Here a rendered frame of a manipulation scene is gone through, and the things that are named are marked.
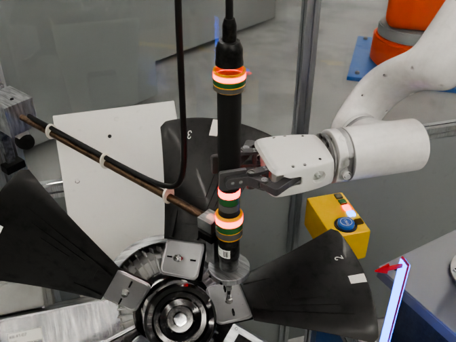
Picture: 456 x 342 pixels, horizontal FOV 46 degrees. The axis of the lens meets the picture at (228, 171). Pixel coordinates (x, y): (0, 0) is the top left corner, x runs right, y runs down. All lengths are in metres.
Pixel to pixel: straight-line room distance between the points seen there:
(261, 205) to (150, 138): 0.71
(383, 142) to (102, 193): 0.61
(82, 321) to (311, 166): 0.53
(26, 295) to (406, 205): 1.43
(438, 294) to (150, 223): 0.68
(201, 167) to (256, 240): 0.96
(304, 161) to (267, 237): 1.14
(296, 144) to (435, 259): 0.73
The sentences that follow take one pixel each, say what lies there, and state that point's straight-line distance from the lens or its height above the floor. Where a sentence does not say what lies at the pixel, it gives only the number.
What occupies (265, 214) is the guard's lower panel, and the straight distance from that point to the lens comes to 1.84.
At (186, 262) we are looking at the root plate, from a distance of 0.95.
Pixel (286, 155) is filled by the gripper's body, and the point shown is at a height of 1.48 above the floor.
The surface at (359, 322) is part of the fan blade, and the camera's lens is 1.01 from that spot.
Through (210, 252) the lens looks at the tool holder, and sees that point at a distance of 0.91.
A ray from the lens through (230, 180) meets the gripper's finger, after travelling 0.77.
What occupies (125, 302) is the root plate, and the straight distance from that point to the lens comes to 0.98.
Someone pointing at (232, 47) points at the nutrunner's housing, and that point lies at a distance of 0.69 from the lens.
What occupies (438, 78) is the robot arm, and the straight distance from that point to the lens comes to 0.85.
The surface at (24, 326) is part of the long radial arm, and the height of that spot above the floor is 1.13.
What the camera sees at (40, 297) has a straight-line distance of 1.10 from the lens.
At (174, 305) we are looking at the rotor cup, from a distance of 0.90.
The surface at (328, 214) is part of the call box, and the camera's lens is 1.36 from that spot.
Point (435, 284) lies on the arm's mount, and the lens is 1.40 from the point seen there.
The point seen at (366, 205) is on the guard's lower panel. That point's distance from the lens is 2.01.
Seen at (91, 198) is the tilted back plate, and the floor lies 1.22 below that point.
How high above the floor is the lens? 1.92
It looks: 35 degrees down
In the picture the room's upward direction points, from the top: straight up
